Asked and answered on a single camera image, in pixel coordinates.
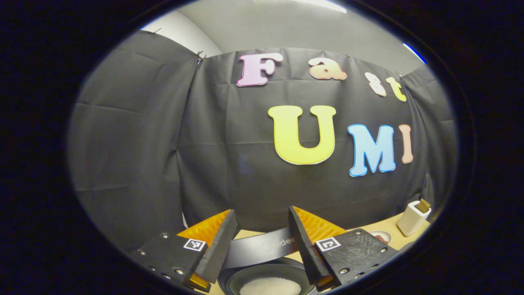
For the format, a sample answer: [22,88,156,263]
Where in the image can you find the black backdrop cloth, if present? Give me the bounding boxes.
[68,29,458,252]

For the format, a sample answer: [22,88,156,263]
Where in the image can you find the white rice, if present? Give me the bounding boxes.
[239,277,302,295]

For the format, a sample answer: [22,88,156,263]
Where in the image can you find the white toaster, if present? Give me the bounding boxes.
[396,200,431,237]

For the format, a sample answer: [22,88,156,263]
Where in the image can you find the small white plate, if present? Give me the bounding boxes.
[368,230,392,245]

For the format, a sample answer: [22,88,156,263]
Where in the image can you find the dark grey rice cooker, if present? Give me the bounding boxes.
[217,229,319,295]

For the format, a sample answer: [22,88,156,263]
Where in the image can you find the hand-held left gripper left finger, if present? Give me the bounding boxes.
[130,209,239,293]

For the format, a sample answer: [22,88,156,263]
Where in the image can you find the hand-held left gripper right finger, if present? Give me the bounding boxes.
[288,206,398,292]

